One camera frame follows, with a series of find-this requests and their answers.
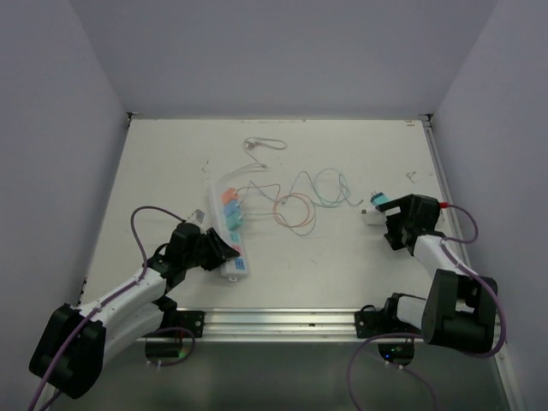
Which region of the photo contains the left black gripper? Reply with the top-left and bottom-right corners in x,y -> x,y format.
183,227 -> 238,271

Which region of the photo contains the white power strip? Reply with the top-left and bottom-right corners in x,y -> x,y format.
208,182 -> 250,282

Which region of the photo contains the teal charger plug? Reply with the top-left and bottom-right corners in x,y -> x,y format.
370,192 -> 390,207

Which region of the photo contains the white 80W charger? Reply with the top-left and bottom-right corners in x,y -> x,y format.
360,206 -> 386,226

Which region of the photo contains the green charger plug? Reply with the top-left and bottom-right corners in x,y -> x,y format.
225,213 -> 243,230

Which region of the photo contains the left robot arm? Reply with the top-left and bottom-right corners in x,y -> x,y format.
29,222 -> 241,399

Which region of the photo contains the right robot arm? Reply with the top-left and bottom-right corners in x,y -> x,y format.
370,193 -> 506,358

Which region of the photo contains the blue charger plug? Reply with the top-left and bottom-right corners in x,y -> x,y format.
223,200 -> 241,217

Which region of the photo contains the orange charger plug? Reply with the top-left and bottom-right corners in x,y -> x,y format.
221,188 -> 239,205

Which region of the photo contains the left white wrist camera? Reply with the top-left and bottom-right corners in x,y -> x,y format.
187,209 -> 205,225

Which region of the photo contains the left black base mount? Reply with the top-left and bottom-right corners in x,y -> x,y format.
170,310 -> 206,339

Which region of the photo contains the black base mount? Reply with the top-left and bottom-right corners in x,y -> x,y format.
170,310 -> 206,339
354,305 -> 420,339

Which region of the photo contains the green charging cable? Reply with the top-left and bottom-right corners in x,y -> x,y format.
241,166 -> 367,236

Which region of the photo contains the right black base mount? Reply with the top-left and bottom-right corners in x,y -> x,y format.
354,305 -> 420,339

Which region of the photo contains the white power strip cord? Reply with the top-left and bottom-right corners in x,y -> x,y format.
217,135 -> 288,183

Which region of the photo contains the aluminium rail frame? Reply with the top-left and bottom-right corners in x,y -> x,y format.
57,306 -> 509,343

